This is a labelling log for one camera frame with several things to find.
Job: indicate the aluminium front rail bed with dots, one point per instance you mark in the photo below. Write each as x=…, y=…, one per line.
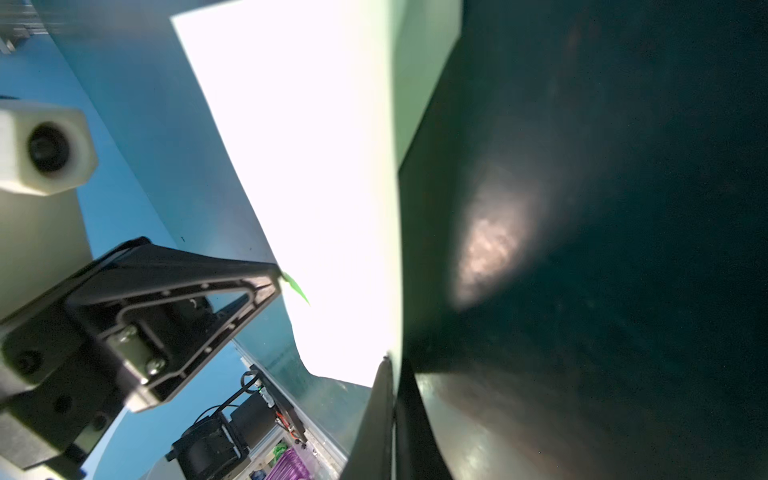
x=326, y=450

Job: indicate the dark green table mat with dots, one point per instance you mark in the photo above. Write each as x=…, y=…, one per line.
x=583, y=214

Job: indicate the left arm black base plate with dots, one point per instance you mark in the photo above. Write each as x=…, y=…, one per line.
x=284, y=410

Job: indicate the light green paper sheet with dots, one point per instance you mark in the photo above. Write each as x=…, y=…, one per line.
x=317, y=103

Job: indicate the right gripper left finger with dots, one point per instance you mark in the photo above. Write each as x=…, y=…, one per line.
x=371, y=455

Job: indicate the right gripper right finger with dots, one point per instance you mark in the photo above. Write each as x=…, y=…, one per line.
x=417, y=456

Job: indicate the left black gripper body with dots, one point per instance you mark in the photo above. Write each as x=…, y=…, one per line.
x=60, y=389

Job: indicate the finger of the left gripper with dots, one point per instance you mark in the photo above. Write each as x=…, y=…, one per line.
x=159, y=315

